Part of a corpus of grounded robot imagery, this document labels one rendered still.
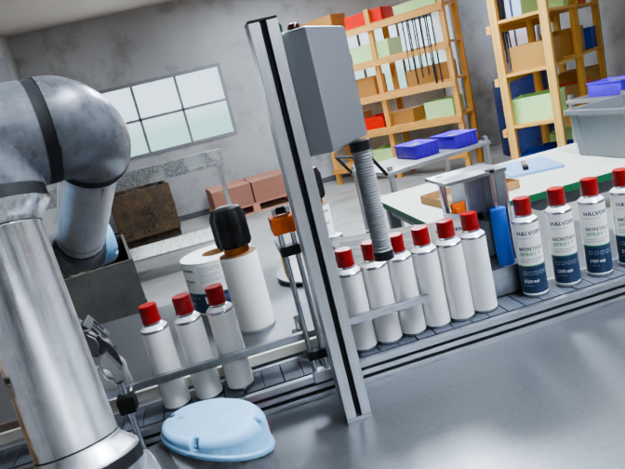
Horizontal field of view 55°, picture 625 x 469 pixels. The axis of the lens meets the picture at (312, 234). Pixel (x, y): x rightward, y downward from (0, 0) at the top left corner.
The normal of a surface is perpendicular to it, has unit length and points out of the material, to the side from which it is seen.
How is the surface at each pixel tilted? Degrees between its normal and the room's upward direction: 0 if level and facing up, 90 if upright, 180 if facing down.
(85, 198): 142
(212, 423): 9
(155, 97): 90
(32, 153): 111
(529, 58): 90
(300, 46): 90
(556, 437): 0
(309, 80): 90
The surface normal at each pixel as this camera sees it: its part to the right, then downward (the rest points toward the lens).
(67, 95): 0.54, -0.50
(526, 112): -0.54, 0.32
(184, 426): -0.10, -0.98
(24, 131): 0.55, 0.07
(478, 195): 0.19, 0.18
